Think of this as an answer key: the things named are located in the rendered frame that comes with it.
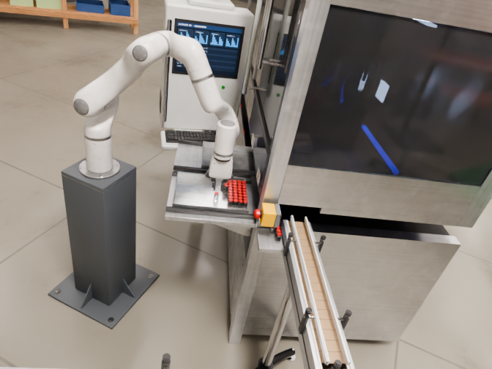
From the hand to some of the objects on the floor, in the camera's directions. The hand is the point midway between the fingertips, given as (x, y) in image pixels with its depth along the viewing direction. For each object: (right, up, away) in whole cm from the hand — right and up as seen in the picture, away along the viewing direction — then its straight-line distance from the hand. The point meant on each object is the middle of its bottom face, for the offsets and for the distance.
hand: (218, 185), depth 173 cm
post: (+6, -88, +46) cm, 100 cm away
